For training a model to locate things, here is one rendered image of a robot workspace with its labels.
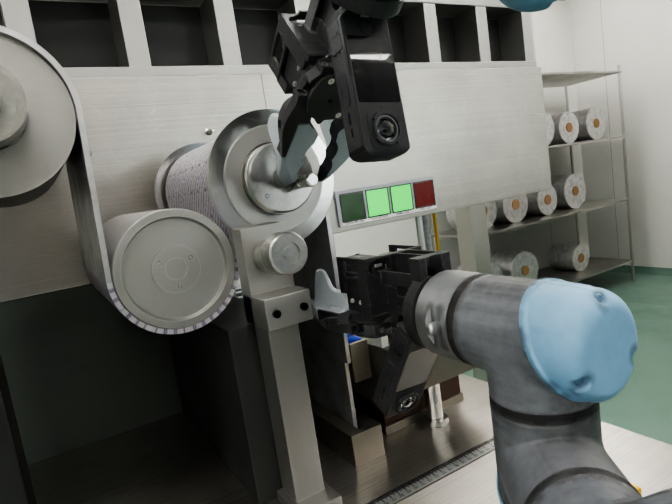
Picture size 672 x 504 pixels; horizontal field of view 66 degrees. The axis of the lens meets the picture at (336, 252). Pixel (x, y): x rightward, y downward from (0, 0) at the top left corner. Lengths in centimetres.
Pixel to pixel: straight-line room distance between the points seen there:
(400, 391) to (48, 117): 41
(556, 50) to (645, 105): 94
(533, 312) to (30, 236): 69
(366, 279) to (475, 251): 97
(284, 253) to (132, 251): 15
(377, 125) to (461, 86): 82
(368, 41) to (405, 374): 30
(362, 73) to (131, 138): 52
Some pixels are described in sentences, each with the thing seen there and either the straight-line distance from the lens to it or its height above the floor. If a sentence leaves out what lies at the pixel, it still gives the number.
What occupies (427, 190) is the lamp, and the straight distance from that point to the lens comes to 111.
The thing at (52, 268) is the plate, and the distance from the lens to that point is 85.
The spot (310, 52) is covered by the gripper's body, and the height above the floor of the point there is 134.
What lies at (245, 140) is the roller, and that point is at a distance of 56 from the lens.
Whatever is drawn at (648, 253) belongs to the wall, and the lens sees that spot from 550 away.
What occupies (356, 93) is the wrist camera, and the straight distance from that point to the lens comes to 41.
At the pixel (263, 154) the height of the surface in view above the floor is 128.
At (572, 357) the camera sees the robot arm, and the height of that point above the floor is 111.
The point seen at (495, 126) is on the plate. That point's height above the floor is 131.
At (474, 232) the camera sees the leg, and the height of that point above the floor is 105.
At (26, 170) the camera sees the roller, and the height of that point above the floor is 129.
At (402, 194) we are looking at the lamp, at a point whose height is 119.
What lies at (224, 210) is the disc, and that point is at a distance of 54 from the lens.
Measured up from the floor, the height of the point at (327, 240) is 117.
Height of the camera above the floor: 124
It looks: 8 degrees down
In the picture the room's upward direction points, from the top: 8 degrees counter-clockwise
